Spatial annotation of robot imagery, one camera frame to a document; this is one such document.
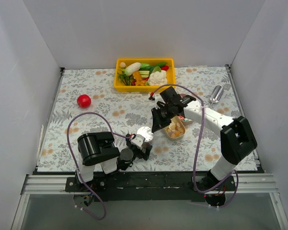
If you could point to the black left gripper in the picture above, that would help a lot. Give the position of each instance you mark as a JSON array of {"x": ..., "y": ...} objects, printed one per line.
[{"x": 139, "y": 151}]

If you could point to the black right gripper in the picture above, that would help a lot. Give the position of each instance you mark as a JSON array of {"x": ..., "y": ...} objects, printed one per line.
[{"x": 160, "y": 116}]

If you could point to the beige tray of orange candies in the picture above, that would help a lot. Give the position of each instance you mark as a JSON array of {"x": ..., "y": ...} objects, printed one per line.
[{"x": 176, "y": 129}]

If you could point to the silver metal jar lid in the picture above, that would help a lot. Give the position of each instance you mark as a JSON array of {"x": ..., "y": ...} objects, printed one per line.
[{"x": 146, "y": 132}]

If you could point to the pink tray of colourful candies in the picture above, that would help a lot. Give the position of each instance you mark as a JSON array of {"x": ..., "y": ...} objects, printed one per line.
[{"x": 184, "y": 119}]

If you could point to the silver metal scoop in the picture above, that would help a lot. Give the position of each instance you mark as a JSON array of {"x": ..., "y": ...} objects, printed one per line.
[{"x": 216, "y": 94}]

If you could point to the clear glass jar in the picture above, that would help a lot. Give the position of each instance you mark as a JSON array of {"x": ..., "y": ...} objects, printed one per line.
[{"x": 147, "y": 143}]

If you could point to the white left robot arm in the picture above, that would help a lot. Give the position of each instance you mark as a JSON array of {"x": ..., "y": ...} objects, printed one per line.
[{"x": 99, "y": 149}]

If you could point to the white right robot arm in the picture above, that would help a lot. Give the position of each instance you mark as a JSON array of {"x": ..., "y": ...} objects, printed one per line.
[{"x": 236, "y": 135}]

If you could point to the white cauliflower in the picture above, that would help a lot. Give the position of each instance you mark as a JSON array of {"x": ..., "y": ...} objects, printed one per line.
[{"x": 158, "y": 78}]

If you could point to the green cucumber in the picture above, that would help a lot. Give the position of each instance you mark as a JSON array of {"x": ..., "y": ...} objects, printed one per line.
[{"x": 160, "y": 64}]

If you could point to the white radish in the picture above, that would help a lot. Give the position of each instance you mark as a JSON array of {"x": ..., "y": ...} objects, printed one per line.
[{"x": 132, "y": 68}]

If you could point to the red apple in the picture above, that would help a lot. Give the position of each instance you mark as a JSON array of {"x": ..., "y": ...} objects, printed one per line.
[{"x": 84, "y": 101}]

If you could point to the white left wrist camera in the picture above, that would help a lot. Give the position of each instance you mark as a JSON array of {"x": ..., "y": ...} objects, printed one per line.
[{"x": 138, "y": 141}]

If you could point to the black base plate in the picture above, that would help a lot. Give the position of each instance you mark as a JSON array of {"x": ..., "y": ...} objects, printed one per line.
[{"x": 140, "y": 186}]

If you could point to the aluminium frame rail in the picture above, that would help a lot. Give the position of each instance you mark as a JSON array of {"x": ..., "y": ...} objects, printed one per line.
[{"x": 55, "y": 184}]

